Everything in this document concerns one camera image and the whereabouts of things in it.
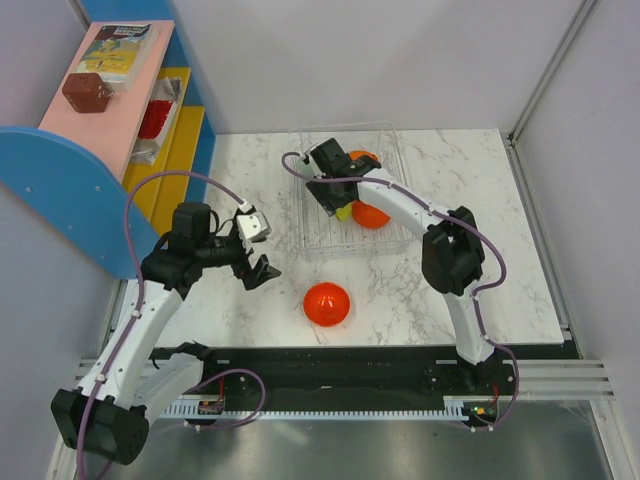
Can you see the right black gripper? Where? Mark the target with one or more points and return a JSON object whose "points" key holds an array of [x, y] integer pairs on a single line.
{"points": [[329, 203]]}

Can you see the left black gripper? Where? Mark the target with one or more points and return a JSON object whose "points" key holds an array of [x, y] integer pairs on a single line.
{"points": [[252, 277]]}

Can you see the orange plastic bowl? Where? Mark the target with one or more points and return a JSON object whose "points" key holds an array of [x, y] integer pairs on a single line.
{"points": [[356, 154]]}

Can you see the yellow plastic bowl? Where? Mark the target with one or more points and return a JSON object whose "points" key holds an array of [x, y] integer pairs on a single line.
{"points": [[344, 213]]}

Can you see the red plastic bowl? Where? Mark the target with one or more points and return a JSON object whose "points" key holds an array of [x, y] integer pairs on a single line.
{"points": [[368, 216]]}

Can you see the white wire dish rack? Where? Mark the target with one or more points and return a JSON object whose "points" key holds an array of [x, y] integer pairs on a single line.
{"points": [[325, 228]]}

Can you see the orange bottom bowl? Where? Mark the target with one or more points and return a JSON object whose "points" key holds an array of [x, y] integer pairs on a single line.
{"points": [[326, 304]]}

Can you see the celadon green ceramic bowl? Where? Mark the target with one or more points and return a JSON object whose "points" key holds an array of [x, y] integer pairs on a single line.
{"points": [[306, 170]]}

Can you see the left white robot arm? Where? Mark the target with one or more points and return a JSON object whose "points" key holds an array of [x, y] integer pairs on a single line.
{"points": [[111, 410]]}

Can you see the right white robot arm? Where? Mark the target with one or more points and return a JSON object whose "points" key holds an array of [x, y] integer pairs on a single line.
{"points": [[452, 257]]}

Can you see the red white book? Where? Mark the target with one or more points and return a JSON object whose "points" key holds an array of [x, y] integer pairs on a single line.
{"points": [[157, 120]]}

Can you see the blue pink yellow shelf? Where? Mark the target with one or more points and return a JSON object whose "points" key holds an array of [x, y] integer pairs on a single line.
{"points": [[73, 169]]}

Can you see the brown cube box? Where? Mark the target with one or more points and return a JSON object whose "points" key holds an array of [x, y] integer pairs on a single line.
{"points": [[86, 92]]}

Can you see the yellow cover book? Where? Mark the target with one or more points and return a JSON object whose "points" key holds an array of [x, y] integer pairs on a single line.
{"points": [[117, 54]]}

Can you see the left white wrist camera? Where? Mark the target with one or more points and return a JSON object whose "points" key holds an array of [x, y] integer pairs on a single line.
{"points": [[252, 224]]}

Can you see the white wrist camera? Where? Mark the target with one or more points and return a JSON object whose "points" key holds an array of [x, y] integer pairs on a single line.
{"points": [[252, 224], [307, 155]]}

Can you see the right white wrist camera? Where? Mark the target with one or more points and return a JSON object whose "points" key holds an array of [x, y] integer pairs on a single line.
{"points": [[307, 155]]}

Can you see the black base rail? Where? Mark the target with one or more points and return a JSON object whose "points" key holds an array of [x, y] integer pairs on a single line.
{"points": [[433, 372]]}

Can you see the white slotted cable duct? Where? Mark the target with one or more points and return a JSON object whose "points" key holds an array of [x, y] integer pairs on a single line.
{"points": [[192, 409]]}

